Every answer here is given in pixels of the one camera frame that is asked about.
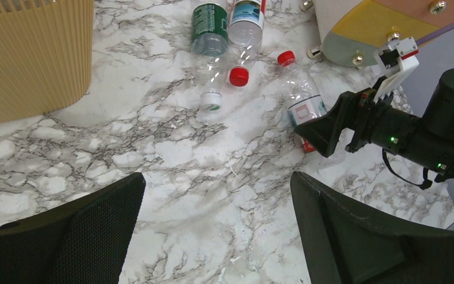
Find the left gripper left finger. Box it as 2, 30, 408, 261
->
0, 173, 145, 283

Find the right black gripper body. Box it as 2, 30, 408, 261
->
346, 68, 454, 190

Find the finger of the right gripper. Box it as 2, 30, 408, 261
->
294, 91, 361, 158

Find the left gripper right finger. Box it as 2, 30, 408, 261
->
290, 172, 454, 283

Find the clear bottle red white label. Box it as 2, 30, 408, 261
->
277, 50, 330, 154

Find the clear bottle red blue label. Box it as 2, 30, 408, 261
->
228, 1, 266, 87

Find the yellow plastic mesh bin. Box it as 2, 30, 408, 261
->
0, 1, 94, 122

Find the white cylindrical container orange lid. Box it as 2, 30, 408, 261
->
301, 0, 454, 67

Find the clear bottle dark green label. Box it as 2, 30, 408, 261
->
190, 1, 228, 111

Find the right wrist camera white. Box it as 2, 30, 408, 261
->
373, 37, 419, 103

